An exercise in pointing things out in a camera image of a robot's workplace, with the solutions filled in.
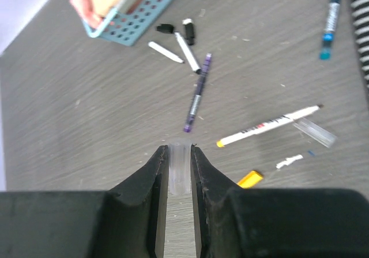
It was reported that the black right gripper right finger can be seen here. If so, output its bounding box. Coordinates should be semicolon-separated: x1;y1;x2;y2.
191;146;368;257

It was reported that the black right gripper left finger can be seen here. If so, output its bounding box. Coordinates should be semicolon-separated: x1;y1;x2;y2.
1;145;168;257

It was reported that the yellow pen cap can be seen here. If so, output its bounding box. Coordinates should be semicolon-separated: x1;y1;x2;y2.
237;170;263;189

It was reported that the purple pen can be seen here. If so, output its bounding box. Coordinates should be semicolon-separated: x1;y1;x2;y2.
183;53;212;133

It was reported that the white pen with black end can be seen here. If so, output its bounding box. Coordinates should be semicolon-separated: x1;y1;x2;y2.
174;31;201;74

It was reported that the short white pen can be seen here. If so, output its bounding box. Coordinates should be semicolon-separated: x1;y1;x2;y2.
148;41;184;63

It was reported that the small black pen cap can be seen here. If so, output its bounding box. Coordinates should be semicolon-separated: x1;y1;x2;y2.
156;24;175;34

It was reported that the teal pen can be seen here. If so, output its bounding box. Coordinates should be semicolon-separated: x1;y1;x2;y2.
319;0;341;60

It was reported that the white marker with yellow end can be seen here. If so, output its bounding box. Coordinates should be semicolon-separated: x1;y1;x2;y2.
216;104;323;148

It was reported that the black cap with white tip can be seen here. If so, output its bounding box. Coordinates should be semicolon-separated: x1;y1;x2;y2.
182;18;195;46

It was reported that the light blue perforated basket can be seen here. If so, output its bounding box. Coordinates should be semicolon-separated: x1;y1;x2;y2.
71;0;173;46

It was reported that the black white striped cloth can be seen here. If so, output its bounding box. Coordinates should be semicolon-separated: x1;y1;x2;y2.
351;0;368;89

